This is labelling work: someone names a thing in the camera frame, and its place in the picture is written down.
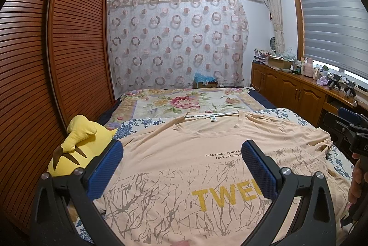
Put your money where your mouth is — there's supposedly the grey zebra window blind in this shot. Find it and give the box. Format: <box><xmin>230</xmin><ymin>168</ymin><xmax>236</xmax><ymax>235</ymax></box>
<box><xmin>301</xmin><ymin>0</ymin><xmax>367</xmax><ymax>78</ymax></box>

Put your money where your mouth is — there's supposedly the wooden sideboard cabinet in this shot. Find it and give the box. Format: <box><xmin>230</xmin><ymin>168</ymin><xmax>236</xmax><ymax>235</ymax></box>
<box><xmin>251</xmin><ymin>62</ymin><xmax>367</xmax><ymax>127</ymax></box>

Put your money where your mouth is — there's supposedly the yellow Pikachu plush toy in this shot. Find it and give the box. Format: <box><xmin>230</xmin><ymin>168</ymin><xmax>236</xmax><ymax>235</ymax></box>
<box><xmin>47</xmin><ymin>115</ymin><xmax>117</xmax><ymax>177</ymax></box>

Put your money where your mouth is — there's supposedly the cream tied side curtain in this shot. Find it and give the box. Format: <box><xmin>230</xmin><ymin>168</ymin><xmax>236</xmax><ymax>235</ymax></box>
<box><xmin>267</xmin><ymin>0</ymin><xmax>285</xmax><ymax>54</ymax></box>

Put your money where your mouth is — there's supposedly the brown louvered wardrobe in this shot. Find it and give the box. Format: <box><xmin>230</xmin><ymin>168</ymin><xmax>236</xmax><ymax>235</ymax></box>
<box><xmin>1</xmin><ymin>0</ymin><xmax>114</xmax><ymax>232</ymax></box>

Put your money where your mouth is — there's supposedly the small white desk fan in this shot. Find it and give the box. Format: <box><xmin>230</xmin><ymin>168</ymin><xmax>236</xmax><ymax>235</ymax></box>
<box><xmin>270</xmin><ymin>37</ymin><xmax>276</xmax><ymax>52</ymax></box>

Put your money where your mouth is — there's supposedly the pink circle patterned curtain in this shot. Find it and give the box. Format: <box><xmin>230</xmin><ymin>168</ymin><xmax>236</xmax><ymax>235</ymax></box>
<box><xmin>107</xmin><ymin>0</ymin><xmax>248</xmax><ymax>96</ymax></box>

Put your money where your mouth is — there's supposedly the cardboard box with blue cloth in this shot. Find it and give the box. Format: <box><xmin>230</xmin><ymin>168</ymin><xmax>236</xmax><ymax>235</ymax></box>
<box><xmin>193</xmin><ymin>72</ymin><xmax>218</xmax><ymax>89</ymax></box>

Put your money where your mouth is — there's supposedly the person right hand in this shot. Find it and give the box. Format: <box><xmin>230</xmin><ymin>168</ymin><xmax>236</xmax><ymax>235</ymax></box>
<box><xmin>348</xmin><ymin>153</ymin><xmax>367</xmax><ymax>204</ymax></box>

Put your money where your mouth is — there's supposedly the peach printed t-shirt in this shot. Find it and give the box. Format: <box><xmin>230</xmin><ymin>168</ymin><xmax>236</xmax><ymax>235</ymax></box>
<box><xmin>95</xmin><ymin>112</ymin><xmax>349</xmax><ymax>245</ymax></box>

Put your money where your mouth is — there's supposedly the pink jar on sideboard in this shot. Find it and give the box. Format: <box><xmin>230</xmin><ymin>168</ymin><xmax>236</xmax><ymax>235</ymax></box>
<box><xmin>304</xmin><ymin>58</ymin><xmax>314</xmax><ymax>78</ymax></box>

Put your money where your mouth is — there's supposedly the cardboard box on sideboard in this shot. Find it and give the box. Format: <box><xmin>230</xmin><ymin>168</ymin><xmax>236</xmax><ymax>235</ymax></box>
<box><xmin>267</xmin><ymin>57</ymin><xmax>293</xmax><ymax>70</ymax></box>

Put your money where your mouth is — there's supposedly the pink floral bed cover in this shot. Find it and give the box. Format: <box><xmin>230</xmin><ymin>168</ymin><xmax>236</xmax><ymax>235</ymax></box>
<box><xmin>105</xmin><ymin>87</ymin><xmax>266</xmax><ymax>128</ymax></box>

